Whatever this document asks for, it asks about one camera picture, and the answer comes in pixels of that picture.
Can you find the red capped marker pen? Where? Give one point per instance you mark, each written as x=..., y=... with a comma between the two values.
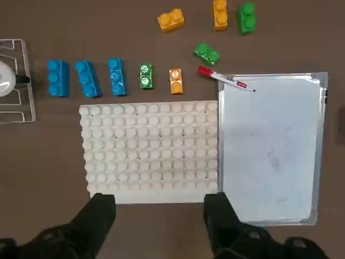
x=206, y=70

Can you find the white cup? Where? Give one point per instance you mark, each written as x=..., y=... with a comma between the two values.
x=6, y=78

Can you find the yellow two-stud block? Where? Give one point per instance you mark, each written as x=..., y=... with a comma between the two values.
x=171, y=20
x=176, y=81
x=220, y=14

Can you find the whiteboard with metal frame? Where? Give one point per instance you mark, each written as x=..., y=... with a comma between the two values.
x=269, y=148

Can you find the green two-stud block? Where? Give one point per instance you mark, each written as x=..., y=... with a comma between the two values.
x=206, y=53
x=145, y=76
x=246, y=17

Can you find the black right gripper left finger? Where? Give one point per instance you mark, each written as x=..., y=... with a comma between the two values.
x=81, y=232

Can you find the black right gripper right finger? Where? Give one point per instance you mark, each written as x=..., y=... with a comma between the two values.
x=231, y=237

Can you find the white studded baseplate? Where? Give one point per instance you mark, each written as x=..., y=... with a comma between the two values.
x=148, y=148

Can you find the blue three-stud block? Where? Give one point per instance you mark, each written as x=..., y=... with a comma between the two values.
x=118, y=76
x=58, y=78
x=87, y=78

